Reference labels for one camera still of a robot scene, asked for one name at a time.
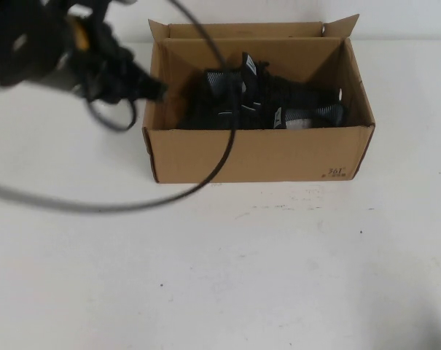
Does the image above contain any thin black cable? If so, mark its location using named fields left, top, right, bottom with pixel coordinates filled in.
left=84, top=96, right=138, bottom=133

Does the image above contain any black knit sneaker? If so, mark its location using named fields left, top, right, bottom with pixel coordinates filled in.
left=175, top=101, right=344, bottom=131
left=200, top=51, right=348, bottom=112

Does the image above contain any brown cardboard shoe box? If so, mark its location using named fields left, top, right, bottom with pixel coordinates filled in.
left=142, top=13, right=376, bottom=183

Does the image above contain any thick black cable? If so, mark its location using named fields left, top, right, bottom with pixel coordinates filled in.
left=0, top=0, right=238, bottom=217

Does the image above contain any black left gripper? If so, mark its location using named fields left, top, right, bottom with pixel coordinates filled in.
left=58, top=9, right=171, bottom=107

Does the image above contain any white paper shoe stuffing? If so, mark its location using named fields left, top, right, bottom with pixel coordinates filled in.
left=284, top=120, right=313, bottom=131

